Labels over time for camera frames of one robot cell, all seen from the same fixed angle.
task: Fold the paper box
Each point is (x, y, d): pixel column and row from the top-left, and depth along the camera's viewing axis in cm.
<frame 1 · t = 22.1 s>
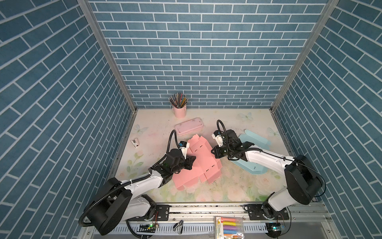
left hand: (196, 158, 84), fingers closed
right hand: (210, 150, 87), fingers closed
pink flat paper box: (206, 167, 90), point 2 cm above the table
pink pencil case: (189, 126, 111), point 2 cm above the table
pink pencil cup: (180, 113, 113), point 6 cm above the table
bundle of coloured pencils: (178, 100, 113), point 13 cm above the table
small white pencil sharpener: (135, 142, 101), point 2 cm above the table

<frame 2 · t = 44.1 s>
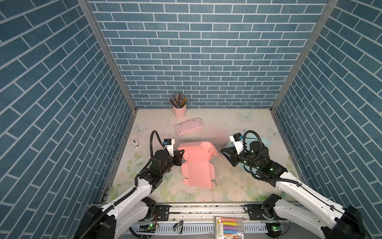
left hand: (185, 151, 82), fingers closed
right hand: (220, 148, 74), fingers closed
pink flat paper box: (197, 168, 76), point 15 cm above the table
the other named things where they were.

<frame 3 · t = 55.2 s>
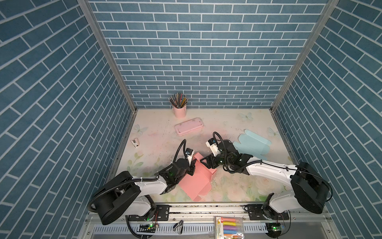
left hand: (195, 159, 86), fingers open
right hand: (202, 158, 82), fingers open
pink flat paper box: (200, 182, 86), on the table
the other named things where they were.

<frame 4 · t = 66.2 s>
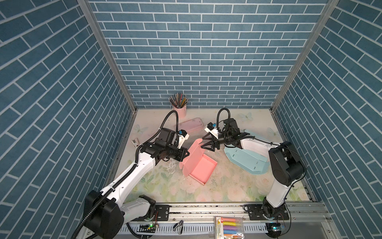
left hand: (189, 153, 78), fingers closed
right hand: (202, 140, 86), fingers open
pink flat paper box: (197, 165, 91), point 2 cm above the table
the other named things where they were.

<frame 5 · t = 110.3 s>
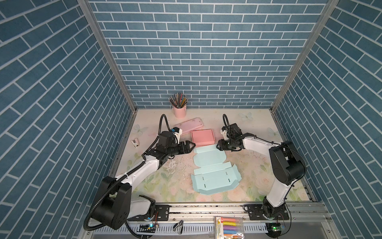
left hand: (191, 145, 84), fingers open
right hand: (219, 144, 96), fingers open
pink flat paper box: (203, 137, 102), point 4 cm above the table
light blue flat paper box: (213, 175, 89), on the table
the other named things where they were.

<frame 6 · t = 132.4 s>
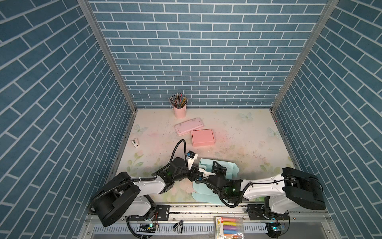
left hand: (201, 169, 83), fingers open
right hand: (215, 160, 82), fingers closed
light blue flat paper box: (202, 193, 82), on the table
the other named things where they were.

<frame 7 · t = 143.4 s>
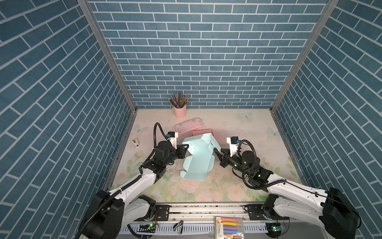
left hand: (190, 146, 82), fingers closed
right hand: (212, 149, 74), fingers closed
light blue flat paper box: (196, 166, 83), point 9 cm above the table
the other named things where they were.

